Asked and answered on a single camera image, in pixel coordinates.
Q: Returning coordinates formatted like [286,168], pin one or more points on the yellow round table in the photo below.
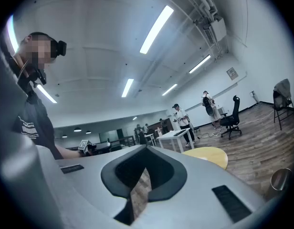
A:
[209,155]

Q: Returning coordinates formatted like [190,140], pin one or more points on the wall electrical panel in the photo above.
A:
[232,73]

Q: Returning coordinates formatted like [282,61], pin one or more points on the ceiling light tube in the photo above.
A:
[12,34]
[156,30]
[46,94]
[169,89]
[199,64]
[127,87]

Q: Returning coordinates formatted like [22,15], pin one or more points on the black office chair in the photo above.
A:
[229,121]

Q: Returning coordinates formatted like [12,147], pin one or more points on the black folding chair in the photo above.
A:
[277,101]

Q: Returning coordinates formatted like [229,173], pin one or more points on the white power strip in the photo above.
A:
[213,134]

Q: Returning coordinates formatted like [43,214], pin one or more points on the white wall-mounted device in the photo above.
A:
[252,94]

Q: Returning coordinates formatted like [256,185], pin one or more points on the black keyboard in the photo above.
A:
[179,132]

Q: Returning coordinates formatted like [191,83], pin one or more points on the black head camera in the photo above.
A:
[61,48]

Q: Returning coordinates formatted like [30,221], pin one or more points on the metal cup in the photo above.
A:
[279,180]

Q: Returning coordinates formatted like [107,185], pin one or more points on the person's dark t-shirt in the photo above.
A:
[34,128]

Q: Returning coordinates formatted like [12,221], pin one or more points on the black chest camera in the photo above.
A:
[40,76]

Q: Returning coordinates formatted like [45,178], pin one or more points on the white square table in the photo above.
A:
[168,136]

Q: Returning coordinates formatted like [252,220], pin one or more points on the person's left forearm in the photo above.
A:
[68,153]

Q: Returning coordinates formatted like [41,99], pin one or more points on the white ceiling air conditioner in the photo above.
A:
[218,28]

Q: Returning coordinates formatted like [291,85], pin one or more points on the grey jacket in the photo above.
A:
[284,88]

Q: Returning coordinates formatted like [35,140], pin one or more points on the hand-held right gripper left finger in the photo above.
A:
[89,182]

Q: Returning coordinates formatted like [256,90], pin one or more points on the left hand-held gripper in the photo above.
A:
[83,145]

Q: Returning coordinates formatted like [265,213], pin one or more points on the person's head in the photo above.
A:
[30,54]

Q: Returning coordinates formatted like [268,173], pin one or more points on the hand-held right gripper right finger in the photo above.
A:
[197,187]

